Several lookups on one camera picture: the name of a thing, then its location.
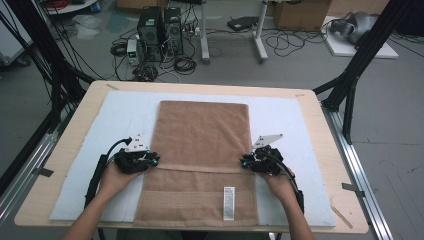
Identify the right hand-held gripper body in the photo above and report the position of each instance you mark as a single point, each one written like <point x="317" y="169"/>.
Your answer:
<point x="266" y="140"/>

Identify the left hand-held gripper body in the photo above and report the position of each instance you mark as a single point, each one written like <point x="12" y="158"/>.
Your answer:
<point x="136" y="145"/>

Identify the brown towel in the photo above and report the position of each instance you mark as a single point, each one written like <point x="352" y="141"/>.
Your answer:
<point x="200" y="140"/>

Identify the person's right hand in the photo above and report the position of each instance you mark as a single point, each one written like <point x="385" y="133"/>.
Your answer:
<point x="283" y="186"/>

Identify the person's left hand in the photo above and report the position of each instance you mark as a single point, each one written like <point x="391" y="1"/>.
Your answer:
<point x="113" y="181"/>

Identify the white grid mat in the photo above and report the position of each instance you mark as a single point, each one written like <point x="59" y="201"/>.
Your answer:
<point x="283" y="116"/>

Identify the white power supply unit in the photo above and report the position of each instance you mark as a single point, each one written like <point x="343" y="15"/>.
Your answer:
<point x="132" y="50"/>

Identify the grey tape strip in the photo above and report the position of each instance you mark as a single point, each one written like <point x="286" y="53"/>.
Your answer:
<point x="45" y="172"/>
<point x="352" y="189"/>

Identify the thin wooden stick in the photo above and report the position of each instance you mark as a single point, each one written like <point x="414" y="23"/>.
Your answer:
<point x="341" y="216"/>

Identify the large black computer tower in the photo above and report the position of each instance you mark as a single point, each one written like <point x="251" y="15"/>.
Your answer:
<point x="150" y="30"/>

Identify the white floor board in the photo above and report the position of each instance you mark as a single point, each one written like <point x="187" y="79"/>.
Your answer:
<point x="343" y="50"/>

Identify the black flat box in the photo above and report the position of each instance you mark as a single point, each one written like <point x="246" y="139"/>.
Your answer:
<point x="242" y="23"/>

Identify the slim black computer tower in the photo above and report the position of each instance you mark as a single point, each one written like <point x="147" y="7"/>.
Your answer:
<point x="173" y="30"/>

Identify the clear plastic sheet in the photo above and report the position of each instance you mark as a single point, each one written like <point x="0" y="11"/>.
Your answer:
<point x="86" y="26"/>

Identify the large cardboard box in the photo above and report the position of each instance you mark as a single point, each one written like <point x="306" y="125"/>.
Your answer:
<point x="300" y="15"/>

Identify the blue can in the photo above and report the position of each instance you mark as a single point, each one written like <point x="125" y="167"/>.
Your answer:
<point x="95" y="7"/>

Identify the grey helmet-shaped device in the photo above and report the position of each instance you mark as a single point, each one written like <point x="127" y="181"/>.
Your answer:
<point x="356" y="25"/>

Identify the white round table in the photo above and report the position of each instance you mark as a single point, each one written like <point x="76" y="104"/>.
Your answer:
<point x="73" y="7"/>

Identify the aluminium rail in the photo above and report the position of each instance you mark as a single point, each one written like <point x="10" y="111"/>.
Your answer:
<point x="33" y="156"/>
<point x="353" y="166"/>

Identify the white desk frame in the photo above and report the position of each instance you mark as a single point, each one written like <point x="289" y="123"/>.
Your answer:
<point x="205" y="33"/>

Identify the black metal frame strut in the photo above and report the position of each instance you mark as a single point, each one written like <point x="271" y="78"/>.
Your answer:
<point x="43" y="43"/>
<point x="366" y="46"/>

